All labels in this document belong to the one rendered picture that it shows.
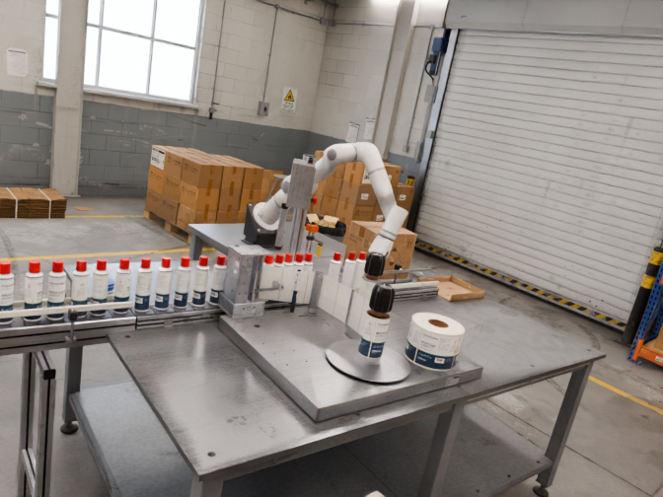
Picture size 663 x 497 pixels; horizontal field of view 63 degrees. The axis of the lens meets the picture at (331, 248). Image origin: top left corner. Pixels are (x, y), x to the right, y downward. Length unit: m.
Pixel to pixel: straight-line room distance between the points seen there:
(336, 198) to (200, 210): 1.65
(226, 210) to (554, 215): 3.67
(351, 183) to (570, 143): 2.44
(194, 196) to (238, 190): 0.52
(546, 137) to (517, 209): 0.87
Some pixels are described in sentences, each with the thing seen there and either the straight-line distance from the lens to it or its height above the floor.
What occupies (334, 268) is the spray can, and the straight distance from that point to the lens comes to 2.49.
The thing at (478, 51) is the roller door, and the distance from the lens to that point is 7.32.
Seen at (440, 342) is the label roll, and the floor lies 0.99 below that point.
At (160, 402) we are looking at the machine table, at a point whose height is 0.83.
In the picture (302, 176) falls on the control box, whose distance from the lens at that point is 2.28.
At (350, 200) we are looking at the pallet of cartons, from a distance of 6.31.
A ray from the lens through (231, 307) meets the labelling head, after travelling 2.12.
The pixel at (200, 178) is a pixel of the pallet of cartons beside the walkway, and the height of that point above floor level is 0.74.
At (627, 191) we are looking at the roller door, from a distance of 6.30.
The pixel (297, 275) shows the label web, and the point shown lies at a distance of 2.21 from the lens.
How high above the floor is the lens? 1.74
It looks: 15 degrees down
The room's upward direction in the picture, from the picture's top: 11 degrees clockwise
